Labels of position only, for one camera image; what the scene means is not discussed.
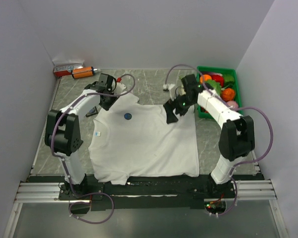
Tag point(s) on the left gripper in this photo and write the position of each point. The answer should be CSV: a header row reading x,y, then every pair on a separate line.
x,y
107,106

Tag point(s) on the orange toy fruit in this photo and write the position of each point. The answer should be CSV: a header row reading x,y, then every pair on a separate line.
x,y
204,78

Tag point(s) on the orange toy pumpkin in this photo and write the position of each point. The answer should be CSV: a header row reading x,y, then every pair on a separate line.
x,y
228,94

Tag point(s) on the pink toy onion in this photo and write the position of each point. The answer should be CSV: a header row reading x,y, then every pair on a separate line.
x,y
233,105

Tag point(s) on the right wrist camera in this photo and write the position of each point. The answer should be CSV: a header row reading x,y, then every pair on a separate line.
x,y
174,91

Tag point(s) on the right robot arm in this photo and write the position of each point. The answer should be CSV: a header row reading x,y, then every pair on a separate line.
x,y
237,138

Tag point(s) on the green toy pepper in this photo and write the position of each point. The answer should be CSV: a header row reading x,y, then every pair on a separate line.
x,y
228,79

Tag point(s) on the orange tube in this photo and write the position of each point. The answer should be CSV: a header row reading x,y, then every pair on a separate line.
x,y
84,72

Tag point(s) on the red toy pepper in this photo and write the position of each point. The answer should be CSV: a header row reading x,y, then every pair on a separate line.
x,y
219,79

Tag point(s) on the aluminium rail frame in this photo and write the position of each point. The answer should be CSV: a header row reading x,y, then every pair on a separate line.
x,y
46,188

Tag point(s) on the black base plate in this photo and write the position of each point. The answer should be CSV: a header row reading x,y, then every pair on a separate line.
x,y
164,192

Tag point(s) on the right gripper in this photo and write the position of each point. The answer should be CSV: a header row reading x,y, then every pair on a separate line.
x,y
169,106

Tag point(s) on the toy napa cabbage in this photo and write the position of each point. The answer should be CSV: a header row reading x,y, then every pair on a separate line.
x,y
215,85

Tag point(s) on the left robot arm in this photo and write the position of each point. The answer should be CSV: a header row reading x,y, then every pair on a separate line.
x,y
62,132

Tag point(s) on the white t-shirt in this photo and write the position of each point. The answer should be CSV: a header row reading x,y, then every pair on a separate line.
x,y
145,146

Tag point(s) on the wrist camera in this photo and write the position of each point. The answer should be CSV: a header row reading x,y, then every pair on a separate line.
x,y
174,91
118,86

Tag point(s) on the red white box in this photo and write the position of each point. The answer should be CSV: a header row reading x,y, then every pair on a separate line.
x,y
64,70

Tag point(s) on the blue round brooch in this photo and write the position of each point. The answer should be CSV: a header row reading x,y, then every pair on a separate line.
x,y
128,116

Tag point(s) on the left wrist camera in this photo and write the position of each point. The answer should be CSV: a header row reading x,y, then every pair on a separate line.
x,y
118,86

